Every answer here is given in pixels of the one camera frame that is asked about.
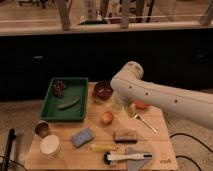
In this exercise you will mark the blue sponge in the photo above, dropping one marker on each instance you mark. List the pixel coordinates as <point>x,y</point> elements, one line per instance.
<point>82,137</point>

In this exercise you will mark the green cucumber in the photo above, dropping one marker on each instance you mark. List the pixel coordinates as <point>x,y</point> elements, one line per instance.
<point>69,104</point>

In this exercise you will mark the dark grape bunch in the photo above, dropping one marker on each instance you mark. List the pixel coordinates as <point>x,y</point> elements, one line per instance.
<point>58,88</point>

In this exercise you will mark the green plastic tray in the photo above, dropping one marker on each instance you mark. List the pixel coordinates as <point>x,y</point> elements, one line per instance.
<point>75,87</point>

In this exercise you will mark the dark brown bowl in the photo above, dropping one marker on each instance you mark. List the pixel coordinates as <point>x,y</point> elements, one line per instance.
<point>102,90</point>

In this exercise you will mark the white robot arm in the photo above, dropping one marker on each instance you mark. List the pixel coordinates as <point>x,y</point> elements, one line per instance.
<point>192,105</point>

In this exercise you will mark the orange-red apple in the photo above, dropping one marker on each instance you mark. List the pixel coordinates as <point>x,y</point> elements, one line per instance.
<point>107,118</point>

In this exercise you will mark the translucent green cup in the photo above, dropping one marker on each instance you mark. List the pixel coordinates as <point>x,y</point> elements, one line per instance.
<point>116,104</point>

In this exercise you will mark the orange bowl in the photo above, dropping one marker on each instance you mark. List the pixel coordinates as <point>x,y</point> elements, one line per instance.
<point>141,105</point>

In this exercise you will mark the black stand pole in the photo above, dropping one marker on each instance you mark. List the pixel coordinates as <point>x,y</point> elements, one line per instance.
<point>11,137</point>

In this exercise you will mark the small metal cup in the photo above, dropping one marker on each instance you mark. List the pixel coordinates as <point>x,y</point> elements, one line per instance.
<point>42,129</point>

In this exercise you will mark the silver fork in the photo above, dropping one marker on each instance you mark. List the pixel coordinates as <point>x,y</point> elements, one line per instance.
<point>138,117</point>

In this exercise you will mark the yellow banana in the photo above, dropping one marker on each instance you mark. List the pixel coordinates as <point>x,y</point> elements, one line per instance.
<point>103,147</point>

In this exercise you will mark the white paper cup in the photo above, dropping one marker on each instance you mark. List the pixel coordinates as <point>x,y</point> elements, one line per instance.
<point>50,145</point>

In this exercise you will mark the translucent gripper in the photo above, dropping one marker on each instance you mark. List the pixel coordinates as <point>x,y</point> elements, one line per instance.
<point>129,109</point>

